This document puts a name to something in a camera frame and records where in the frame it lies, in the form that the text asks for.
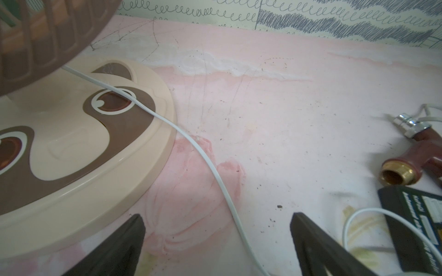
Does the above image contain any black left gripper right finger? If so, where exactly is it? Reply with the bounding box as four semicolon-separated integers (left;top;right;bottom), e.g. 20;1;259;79
290;212;374;276

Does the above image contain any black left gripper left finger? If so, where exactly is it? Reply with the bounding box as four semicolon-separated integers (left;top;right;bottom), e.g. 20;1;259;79
64;214;146;276

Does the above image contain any pale green-fan power cord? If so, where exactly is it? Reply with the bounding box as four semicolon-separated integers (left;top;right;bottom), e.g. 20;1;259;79
341;207;442;266

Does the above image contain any white brown-fan power cord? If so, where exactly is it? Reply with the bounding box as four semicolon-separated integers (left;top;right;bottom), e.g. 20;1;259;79
61;64;270;276

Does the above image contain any beige and brown desk fan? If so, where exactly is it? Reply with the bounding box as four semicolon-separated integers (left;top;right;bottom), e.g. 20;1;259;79
1;1;176;260

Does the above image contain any black multimeter device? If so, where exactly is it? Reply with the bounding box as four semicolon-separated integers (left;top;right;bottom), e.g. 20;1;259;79
378;186;442;276

